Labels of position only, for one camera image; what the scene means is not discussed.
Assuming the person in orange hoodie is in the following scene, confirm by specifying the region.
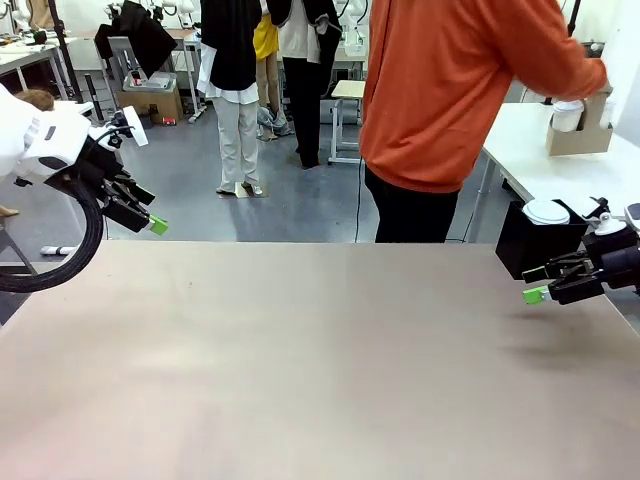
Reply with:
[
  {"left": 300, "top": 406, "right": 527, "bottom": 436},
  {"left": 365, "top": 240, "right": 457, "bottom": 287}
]
[{"left": 358, "top": 0, "right": 610, "bottom": 244}]

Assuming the brown cardboard cup carrier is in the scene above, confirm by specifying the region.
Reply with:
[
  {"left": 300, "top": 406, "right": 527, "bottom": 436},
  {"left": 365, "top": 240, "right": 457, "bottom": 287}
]
[{"left": 544, "top": 84, "right": 615, "bottom": 157}]

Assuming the person in black-white coat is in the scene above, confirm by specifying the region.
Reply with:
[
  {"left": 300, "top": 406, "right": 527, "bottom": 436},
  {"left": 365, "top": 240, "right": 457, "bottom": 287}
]
[{"left": 264, "top": 0, "right": 343, "bottom": 170}]

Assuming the person in white trousers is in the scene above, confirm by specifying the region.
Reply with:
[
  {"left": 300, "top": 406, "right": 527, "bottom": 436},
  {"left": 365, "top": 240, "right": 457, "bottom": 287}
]
[{"left": 196, "top": 0, "right": 265, "bottom": 197}]

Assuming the person in yellow top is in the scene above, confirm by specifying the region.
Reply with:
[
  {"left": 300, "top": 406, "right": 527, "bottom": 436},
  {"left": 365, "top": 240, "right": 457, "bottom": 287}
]
[{"left": 253, "top": 12, "right": 294, "bottom": 142}]

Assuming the cardboard box on floor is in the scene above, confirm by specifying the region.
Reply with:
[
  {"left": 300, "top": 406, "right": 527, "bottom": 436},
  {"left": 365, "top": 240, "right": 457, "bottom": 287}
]
[{"left": 117, "top": 79, "right": 184, "bottom": 126}]

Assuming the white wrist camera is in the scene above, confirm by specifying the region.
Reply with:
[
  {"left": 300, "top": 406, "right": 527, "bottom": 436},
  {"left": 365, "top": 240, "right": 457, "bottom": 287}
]
[
  {"left": 581, "top": 196, "right": 629, "bottom": 237},
  {"left": 97, "top": 105, "right": 150, "bottom": 151}
]

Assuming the small beige-top stool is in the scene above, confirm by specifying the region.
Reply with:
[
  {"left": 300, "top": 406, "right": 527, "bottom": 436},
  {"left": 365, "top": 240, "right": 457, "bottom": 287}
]
[{"left": 327, "top": 79, "right": 368, "bottom": 167}]

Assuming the black stand pole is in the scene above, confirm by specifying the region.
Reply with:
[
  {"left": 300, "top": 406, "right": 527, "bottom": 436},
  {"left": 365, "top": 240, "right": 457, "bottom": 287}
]
[{"left": 565, "top": 0, "right": 583, "bottom": 37}]

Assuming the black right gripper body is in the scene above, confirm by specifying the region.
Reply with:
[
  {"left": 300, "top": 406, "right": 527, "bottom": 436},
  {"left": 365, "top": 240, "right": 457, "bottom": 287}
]
[{"left": 582, "top": 229, "right": 640, "bottom": 294}]

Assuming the black box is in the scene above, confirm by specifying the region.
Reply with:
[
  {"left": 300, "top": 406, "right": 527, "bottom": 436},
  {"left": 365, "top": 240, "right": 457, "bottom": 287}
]
[{"left": 494, "top": 198, "right": 591, "bottom": 282}]

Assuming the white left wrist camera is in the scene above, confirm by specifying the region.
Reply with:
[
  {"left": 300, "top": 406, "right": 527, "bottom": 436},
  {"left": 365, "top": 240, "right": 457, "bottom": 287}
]
[{"left": 97, "top": 105, "right": 150, "bottom": 151}]

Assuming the black tripod pole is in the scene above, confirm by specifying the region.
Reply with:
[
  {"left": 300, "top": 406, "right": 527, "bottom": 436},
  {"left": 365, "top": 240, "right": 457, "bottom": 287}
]
[{"left": 47, "top": 0, "right": 87, "bottom": 105}]

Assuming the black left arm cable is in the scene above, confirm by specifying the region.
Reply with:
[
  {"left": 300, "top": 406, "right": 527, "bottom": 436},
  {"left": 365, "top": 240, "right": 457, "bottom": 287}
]
[{"left": 0, "top": 174, "right": 105, "bottom": 294}]

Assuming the black hanging cloth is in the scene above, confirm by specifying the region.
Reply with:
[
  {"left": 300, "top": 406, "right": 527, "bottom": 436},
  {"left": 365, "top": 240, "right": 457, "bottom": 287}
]
[{"left": 94, "top": 0, "right": 179, "bottom": 79}]

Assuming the person's right forearm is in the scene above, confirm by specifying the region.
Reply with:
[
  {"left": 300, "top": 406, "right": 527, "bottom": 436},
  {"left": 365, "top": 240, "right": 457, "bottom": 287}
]
[{"left": 507, "top": 24, "right": 610, "bottom": 102}]

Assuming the brown furry item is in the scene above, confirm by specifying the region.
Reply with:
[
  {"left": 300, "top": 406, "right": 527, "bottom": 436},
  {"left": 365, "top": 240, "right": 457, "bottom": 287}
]
[{"left": 14, "top": 88, "right": 56, "bottom": 113}]

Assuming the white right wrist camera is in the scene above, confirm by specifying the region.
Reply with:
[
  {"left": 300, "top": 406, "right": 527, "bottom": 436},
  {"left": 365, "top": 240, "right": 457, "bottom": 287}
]
[{"left": 581, "top": 196, "right": 629, "bottom": 237}]

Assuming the clear plastic container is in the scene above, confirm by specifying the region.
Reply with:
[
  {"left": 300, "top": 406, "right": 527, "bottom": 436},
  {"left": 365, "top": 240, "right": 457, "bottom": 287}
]
[{"left": 122, "top": 71, "right": 178, "bottom": 93}]

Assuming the large white side table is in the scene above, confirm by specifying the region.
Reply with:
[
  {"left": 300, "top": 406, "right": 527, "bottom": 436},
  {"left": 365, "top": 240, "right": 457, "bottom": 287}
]
[{"left": 482, "top": 102, "right": 640, "bottom": 216}]

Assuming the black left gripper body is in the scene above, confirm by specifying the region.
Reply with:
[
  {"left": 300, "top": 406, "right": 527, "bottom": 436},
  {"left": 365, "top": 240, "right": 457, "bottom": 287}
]
[{"left": 69, "top": 142, "right": 124, "bottom": 201}]

